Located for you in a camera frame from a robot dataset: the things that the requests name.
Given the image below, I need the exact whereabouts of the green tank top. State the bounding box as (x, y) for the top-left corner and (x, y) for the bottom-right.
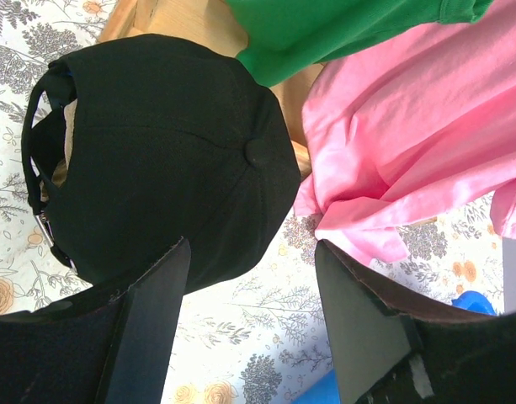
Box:
(228, 0), (491, 87)

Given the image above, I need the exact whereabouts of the pink t-shirt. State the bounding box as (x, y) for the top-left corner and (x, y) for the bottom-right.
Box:
(294, 1), (516, 264)

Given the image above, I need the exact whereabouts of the black cap tan logo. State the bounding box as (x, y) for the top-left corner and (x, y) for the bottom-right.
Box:
(21, 34), (301, 293)

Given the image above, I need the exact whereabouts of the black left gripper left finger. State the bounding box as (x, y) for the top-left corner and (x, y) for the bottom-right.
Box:
(0, 239), (191, 403)

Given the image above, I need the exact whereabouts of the beige baseball cap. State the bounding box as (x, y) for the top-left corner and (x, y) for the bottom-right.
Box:
(52, 99), (77, 188)

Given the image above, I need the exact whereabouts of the wooden clothes rack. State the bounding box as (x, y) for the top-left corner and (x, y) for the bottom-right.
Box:
(98, 0), (324, 178)

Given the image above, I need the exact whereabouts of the blue plastic bin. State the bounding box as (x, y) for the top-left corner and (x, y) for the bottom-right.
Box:
(294, 290), (498, 404)

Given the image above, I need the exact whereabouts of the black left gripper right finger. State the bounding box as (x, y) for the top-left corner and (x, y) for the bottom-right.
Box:
(315, 241), (516, 403)

